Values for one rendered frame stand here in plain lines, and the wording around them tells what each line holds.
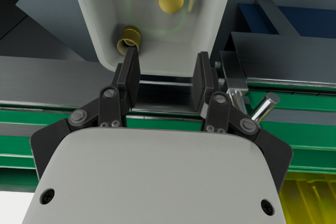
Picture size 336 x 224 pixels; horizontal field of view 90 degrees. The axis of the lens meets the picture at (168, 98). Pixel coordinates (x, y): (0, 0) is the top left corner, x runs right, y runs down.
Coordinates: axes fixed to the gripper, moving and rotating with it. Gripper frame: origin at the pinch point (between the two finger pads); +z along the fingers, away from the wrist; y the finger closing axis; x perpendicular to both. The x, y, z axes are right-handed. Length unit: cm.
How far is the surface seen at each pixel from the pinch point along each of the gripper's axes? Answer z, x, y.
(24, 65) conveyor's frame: 17.3, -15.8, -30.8
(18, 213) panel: -7.9, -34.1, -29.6
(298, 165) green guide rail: -0.8, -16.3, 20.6
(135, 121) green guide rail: 6.2, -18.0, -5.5
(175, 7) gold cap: 14.1, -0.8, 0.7
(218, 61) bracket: 12.4, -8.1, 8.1
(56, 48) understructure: 50, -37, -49
